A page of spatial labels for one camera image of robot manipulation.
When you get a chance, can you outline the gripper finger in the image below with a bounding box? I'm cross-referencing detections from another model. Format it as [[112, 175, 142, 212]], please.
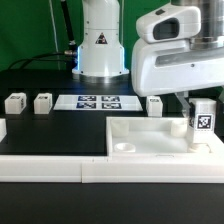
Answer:
[[175, 92, 190, 117]]

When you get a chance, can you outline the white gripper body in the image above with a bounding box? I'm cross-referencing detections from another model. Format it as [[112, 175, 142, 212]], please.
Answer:
[[131, 39, 224, 97]]

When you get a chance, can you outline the white square tabletop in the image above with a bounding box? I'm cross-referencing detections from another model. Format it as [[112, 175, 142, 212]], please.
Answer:
[[106, 117, 224, 156]]

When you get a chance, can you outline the white sheet with markers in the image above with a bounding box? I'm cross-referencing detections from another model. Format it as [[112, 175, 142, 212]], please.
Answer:
[[54, 95, 142, 111]]

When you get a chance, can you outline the white left fence bar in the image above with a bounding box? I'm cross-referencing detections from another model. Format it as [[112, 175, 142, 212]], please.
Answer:
[[0, 118, 7, 142]]

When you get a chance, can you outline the white fence bar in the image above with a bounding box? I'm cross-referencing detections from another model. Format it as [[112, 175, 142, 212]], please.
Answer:
[[0, 154, 224, 183], [0, 118, 7, 142]]

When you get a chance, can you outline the white front fence bar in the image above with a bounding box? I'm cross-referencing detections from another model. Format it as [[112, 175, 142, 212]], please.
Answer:
[[0, 154, 224, 183]]

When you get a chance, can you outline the black upright cable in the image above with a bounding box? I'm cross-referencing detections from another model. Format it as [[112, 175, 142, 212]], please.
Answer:
[[60, 0, 78, 53]]

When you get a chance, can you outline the black cable with connector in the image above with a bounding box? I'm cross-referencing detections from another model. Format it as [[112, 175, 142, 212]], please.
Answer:
[[7, 50, 79, 70]]

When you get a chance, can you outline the thin white cable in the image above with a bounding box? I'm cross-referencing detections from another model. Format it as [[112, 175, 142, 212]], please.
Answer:
[[48, 0, 62, 71]]

